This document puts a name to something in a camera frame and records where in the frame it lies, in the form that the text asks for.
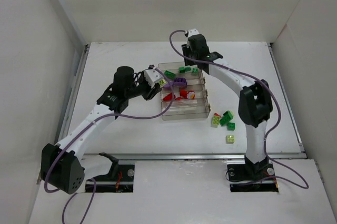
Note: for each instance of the red lego cluster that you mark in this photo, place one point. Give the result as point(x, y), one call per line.
point(183, 95)

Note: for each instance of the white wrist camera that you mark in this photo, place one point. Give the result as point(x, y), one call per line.
point(191, 32)
point(152, 76)

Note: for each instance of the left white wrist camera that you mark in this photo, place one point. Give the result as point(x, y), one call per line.
point(152, 76)

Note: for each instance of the aluminium rail front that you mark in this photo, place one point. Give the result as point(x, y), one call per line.
point(301, 155)

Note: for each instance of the green stepped lego brick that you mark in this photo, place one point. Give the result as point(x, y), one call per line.
point(181, 70)

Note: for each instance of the purple lotus lego brick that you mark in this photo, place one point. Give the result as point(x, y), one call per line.
point(180, 82)

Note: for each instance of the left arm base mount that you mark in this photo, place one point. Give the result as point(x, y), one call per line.
point(118, 176)

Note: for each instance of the green and lime brick top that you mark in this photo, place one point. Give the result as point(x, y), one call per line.
point(162, 83)

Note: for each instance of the dark green angled brick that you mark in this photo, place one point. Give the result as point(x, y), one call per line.
point(226, 118)

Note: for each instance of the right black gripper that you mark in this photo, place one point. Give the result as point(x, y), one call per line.
point(186, 52)

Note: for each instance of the clear bin first row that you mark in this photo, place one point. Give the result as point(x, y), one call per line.
point(174, 67)

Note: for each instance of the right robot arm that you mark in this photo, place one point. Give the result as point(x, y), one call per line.
point(254, 108)

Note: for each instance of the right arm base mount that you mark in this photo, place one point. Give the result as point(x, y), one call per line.
point(242, 181)

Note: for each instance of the lime brick with red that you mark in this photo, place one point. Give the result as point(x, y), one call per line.
point(215, 121)

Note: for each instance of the green square brick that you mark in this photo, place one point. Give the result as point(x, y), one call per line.
point(231, 126)

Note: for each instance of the red rectangular lego brick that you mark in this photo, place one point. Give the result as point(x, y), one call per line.
point(169, 97)

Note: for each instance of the small green brick in bin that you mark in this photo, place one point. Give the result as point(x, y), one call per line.
point(192, 70)

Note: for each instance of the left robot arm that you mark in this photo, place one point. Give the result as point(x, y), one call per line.
point(63, 165)

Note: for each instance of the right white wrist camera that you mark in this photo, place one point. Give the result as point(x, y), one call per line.
point(191, 32)

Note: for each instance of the red flower lego brick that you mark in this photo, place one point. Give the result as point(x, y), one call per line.
point(190, 94)

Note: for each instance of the lime square brick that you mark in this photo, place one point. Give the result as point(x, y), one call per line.
point(230, 139)

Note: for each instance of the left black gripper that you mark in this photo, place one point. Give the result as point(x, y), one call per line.
point(148, 92)

